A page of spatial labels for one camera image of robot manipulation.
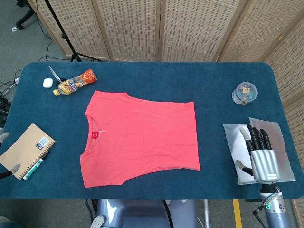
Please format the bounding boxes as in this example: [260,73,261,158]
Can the red t-shirt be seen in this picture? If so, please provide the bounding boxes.
[79,90,201,189]

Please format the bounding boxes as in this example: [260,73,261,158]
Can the brown spiral notebook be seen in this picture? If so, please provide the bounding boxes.
[0,123,57,181]

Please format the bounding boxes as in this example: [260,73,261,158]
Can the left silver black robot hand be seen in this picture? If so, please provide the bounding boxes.
[0,132,21,180]

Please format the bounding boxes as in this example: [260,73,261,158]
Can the silver scissors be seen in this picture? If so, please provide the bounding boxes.
[48,66,66,84]

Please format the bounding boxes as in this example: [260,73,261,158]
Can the wicker folding screen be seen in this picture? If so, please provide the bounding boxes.
[27,0,304,228]

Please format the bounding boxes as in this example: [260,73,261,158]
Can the clear jar of clips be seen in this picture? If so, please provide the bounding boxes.
[231,81,258,106]

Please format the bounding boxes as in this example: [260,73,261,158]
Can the black office chair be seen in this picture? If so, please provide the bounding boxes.
[15,0,36,30]

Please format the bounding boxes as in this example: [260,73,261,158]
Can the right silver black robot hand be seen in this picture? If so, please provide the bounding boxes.
[236,123,279,185]

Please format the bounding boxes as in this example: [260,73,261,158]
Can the blue-grey robot torso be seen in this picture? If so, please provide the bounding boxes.
[91,199,198,228]

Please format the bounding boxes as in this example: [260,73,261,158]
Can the frosted bag with dark cloth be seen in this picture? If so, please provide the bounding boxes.
[248,117,297,183]

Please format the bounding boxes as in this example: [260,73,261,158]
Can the orange yellow drink bottle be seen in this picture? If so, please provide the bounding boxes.
[52,69,97,96]

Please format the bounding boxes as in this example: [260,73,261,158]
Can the black tripod stand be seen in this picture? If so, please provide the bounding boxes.
[44,0,102,62]

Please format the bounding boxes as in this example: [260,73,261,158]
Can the frosted bag with white cloth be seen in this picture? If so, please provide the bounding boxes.
[223,123,262,186]

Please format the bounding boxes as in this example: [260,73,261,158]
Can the black floor cables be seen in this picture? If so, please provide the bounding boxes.
[0,70,22,126]

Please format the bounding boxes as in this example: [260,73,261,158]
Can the blue table cloth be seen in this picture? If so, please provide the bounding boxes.
[0,62,287,200]

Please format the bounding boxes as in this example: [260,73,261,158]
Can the green white marker pen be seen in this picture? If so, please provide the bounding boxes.
[23,150,51,181]

